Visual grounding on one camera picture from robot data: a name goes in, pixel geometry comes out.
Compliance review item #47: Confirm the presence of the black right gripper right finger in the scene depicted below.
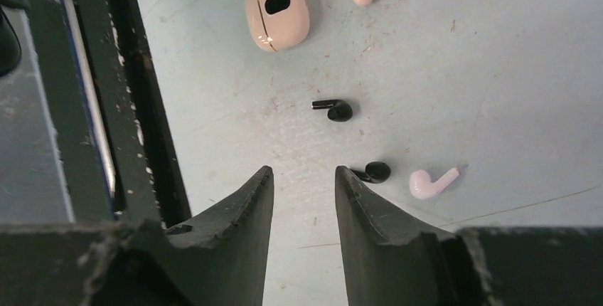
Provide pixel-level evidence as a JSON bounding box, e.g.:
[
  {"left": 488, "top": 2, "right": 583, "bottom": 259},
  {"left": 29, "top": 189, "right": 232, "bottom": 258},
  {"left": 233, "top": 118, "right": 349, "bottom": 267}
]
[{"left": 335, "top": 166, "right": 602, "bottom": 305}]

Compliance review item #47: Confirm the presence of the white-pink earbud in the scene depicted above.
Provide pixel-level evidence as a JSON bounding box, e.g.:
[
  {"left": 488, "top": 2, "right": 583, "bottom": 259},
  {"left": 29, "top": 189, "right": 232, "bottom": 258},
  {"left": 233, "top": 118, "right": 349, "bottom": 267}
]
[{"left": 409, "top": 167, "right": 460, "bottom": 199}]

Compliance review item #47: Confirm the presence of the pink charging case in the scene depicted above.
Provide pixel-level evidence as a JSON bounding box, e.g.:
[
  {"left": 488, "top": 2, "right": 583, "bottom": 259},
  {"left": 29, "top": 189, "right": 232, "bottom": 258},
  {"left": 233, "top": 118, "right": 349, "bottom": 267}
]
[{"left": 244, "top": 0, "right": 310, "bottom": 52}]

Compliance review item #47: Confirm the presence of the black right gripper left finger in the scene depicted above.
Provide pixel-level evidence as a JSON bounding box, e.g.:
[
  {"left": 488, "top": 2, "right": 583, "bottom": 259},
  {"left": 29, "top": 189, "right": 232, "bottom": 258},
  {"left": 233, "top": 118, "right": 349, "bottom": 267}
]
[{"left": 1, "top": 166, "right": 274, "bottom": 305}]

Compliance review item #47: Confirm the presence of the black earbud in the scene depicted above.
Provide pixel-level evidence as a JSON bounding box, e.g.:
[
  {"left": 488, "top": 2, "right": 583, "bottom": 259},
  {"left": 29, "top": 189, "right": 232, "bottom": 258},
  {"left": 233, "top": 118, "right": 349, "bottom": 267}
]
[
  {"left": 351, "top": 162, "right": 391, "bottom": 184},
  {"left": 311, "top": 99, "right": 353, "bottom": 122}
]

